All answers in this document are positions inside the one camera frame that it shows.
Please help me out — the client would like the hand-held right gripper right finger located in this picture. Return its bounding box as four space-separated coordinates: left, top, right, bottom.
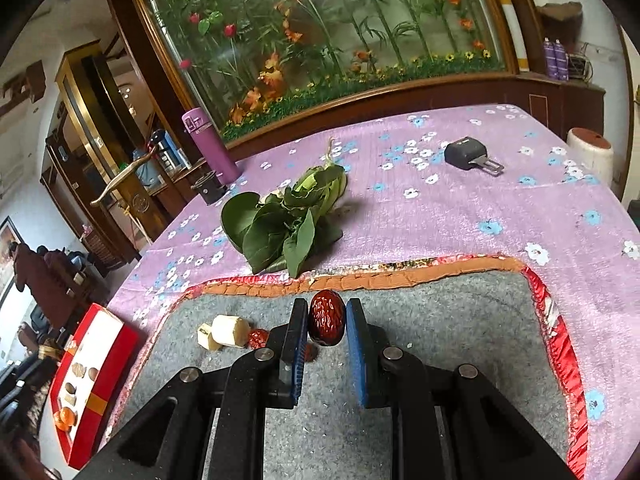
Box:
346 298 576 480

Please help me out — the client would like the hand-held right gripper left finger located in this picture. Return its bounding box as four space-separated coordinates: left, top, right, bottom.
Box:
87 298 309 480

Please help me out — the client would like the red and white box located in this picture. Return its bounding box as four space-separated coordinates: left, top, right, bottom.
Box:
50 304 141 470

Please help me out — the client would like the grey felt mat red border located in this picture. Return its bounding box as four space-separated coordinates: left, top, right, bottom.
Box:
100 255 591 480

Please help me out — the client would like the bunch of green leaves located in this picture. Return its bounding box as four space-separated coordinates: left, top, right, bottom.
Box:
221 140 347 278

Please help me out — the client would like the small black clamp block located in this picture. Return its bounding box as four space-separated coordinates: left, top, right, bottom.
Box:
191 170 228 206

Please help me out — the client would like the purple thermos bottle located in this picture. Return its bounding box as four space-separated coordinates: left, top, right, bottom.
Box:
181 108 242 186

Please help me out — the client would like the blue plastic container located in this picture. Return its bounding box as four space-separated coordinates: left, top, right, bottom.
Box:
132 145 192 186

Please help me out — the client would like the curved wooden stick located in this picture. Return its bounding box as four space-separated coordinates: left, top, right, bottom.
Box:
90 149 153 206

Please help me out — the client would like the white round stool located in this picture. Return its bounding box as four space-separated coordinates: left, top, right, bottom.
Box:
566 127 614 188

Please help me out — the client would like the wooden glass cabinet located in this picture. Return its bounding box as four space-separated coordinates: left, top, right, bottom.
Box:
40 40 186 271

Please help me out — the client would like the glass artificial plant display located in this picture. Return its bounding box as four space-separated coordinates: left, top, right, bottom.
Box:
120 0 521 148

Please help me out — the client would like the white and yellow column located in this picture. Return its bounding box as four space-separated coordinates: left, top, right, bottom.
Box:
487 0 531 73

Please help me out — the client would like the wire basket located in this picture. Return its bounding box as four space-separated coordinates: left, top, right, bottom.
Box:
567 52 593 81

